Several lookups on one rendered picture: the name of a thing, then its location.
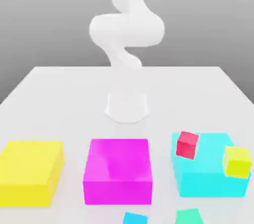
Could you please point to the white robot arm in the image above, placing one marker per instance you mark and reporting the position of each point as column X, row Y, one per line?
column 127, row 29

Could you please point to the small red cube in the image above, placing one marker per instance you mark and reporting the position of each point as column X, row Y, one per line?
column 187, row 145

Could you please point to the small blue cube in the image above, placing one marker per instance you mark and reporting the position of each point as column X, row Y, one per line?
column 135, row 219

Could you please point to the small yellow cube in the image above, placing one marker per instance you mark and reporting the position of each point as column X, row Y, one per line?
column 237, row 163

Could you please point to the small green cube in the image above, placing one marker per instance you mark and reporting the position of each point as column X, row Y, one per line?
column 188, row 217

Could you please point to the large magenta box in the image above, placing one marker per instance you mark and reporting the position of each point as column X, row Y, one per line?
column 118, row 170

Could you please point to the large cyan box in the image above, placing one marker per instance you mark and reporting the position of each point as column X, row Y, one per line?
column 208, row 178

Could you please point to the large yellow box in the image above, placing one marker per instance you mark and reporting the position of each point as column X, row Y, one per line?
column 27, row 172

